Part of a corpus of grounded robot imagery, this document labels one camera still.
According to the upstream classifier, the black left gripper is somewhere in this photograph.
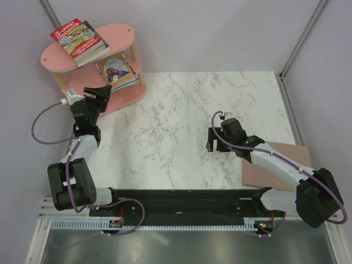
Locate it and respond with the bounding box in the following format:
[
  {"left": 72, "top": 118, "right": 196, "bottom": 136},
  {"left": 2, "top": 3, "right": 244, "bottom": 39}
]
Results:
[{"left": 81, "top": 85, "right": 112, "bottom": 126}]

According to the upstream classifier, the Othello orange book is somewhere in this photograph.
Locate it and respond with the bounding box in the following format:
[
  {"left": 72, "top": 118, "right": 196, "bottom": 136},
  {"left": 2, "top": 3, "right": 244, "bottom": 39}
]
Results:
[{"left": 95, "top": 52, "right": 136, "bottom": 89}]

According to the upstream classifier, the purple dog book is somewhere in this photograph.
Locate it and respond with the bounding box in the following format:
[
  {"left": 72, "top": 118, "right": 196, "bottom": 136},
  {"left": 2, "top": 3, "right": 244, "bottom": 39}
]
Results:
[{"left": 107, "top": 63, "right": 139, "bottom": 91}]

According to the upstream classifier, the Nineteen Eighty-Four blue book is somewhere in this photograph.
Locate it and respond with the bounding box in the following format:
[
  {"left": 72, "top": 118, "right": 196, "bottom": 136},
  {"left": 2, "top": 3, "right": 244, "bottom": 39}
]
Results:
[{"left": 76, "top": 43, "right": 111, "bottom": 67}]

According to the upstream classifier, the red Treehouse book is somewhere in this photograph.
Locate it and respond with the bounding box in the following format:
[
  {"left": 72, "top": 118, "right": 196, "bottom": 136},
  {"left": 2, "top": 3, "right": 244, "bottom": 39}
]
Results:
[{"left": 49, "top": 18, "right": 100, "bottom": 59}]

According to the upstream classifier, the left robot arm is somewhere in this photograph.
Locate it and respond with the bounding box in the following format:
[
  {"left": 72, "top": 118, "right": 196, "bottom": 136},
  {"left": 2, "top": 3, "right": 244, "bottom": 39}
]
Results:
[{"left": 47, "top": 85, "right": 121, "bottom": 216}]

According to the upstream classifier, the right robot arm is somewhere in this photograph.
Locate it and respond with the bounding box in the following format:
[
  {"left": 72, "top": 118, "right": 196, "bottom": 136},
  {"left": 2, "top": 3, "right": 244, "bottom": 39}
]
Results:
[{"left": 206, "top": 111, "right": 348, "bottom": 228}]

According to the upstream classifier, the brown file folder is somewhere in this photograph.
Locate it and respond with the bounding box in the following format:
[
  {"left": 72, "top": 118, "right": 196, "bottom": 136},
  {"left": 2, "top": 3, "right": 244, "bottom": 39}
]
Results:
[{"left": 242, "top": 142, "right": 312, "bottom": 191}]

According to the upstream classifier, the pink three-tier shelf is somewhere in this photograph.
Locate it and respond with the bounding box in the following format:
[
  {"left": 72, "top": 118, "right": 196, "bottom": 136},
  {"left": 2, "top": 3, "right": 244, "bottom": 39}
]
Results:
[{"left": 41, "top": 23, "right": 146, "bottom": 114}]

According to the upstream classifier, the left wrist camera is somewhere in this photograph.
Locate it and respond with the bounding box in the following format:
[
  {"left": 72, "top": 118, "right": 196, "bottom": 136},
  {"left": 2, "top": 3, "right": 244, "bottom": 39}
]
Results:
[{"left": 61, "top": 88, "right": 85, "bottom": 106}]

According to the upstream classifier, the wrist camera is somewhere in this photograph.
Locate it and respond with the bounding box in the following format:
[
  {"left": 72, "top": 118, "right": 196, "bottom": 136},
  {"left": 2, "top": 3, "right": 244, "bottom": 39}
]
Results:
[
  {"left": 61, "top": 88, "right": 85, "bottom": 106},
  {"left": 219, "top": 111, "right": 233, "bottom": 120}
]

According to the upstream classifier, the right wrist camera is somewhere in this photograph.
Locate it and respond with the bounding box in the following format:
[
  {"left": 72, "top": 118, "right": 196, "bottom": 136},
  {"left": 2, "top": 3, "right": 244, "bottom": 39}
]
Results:
[{"left": 219, "top": 111, "right": 233, "bottom": 120}]

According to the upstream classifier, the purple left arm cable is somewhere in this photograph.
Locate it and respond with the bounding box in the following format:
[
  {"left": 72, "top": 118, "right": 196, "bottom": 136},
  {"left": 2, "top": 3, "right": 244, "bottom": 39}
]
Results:
[{"left": 31, "top": 100, "right": 146, "bottom": 250}]

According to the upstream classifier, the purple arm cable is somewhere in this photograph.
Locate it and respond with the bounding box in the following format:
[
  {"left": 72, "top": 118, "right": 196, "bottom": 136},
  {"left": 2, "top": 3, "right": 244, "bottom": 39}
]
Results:
[
  {"left": 31, "top": 100, "right": 146, "bottom": 250},
  {"left": 211, "top": 111, "right": 347, "bottom": 238}
]

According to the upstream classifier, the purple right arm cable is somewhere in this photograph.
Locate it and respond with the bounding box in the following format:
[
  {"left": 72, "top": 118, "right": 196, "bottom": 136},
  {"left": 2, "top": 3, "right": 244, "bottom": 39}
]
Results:
[{"left": 211, "top": 111, "right": 347, "bottom": 238}]

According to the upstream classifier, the white cable duct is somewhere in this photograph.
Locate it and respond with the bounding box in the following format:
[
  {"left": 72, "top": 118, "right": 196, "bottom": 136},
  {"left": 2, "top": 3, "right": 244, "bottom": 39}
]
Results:
[{"left": 51, "top": 218, "right": 273, "bottom": 232}]

